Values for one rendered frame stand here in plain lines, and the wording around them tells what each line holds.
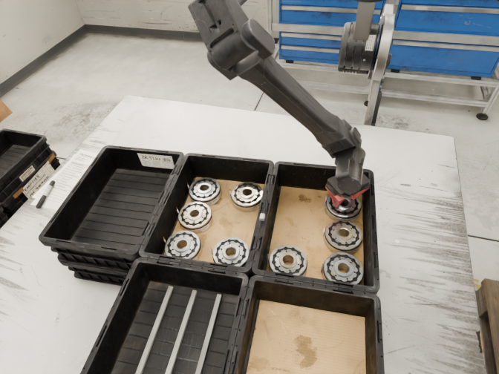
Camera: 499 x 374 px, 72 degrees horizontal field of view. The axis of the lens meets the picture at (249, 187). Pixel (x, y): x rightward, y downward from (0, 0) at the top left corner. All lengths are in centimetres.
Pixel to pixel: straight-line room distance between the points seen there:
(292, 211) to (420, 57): 199
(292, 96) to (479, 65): 232
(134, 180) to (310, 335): 78
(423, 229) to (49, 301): 122
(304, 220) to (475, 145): 200
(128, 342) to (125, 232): 34
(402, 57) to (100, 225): 234
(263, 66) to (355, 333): 64
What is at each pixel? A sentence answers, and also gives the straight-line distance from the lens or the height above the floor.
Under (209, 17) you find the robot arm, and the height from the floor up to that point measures 144.
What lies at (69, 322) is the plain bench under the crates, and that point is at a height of 70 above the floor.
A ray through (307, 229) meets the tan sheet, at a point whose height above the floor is 83.
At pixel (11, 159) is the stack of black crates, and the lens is 226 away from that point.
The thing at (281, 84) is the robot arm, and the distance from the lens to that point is 70.
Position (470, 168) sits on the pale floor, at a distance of 269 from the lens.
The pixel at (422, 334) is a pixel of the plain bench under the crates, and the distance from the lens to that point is 111.
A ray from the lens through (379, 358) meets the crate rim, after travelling 80.
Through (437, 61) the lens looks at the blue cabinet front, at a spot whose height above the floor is 41.
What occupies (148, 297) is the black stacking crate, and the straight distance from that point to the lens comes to 99.
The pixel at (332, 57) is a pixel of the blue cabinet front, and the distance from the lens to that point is 286.
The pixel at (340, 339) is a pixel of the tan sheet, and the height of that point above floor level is 83.
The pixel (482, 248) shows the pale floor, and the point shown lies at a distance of 227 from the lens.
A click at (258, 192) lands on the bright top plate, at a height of 86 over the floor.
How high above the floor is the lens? 168
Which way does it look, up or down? 48 degrees down
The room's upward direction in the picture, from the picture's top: 5 degrees counter-clockwise
